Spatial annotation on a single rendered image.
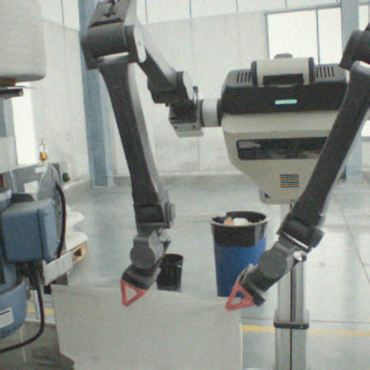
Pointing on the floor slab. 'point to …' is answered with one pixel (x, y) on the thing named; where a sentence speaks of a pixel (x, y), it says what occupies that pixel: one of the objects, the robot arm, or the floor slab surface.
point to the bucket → (170, 272)
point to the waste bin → (236, 246)
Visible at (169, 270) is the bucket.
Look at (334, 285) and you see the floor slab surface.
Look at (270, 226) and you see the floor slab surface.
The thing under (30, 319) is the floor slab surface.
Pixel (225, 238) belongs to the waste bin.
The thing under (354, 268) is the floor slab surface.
